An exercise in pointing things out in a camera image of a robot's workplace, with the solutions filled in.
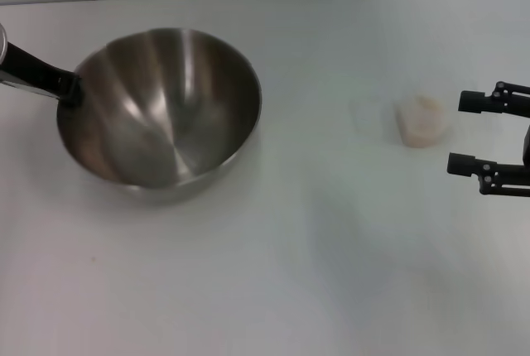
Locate white rice grains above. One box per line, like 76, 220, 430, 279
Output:
397, 94, 448, 148

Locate clear plastic measuring cup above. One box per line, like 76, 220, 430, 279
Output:
393, 78, 477, 149

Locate stainless steel mixing bowl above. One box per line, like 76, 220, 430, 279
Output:
55, 27, 263, 206

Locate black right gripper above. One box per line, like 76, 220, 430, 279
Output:
446, 80, 530, 199

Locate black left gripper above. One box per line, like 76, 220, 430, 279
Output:
0, 40, 83, 108

